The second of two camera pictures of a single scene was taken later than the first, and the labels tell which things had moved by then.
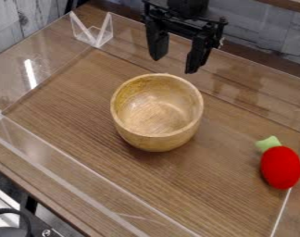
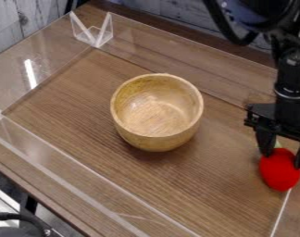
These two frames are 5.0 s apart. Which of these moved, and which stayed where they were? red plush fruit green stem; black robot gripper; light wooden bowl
Moved: black robot gripper
Stayed: light wooden bowl; red plush fruit green stem
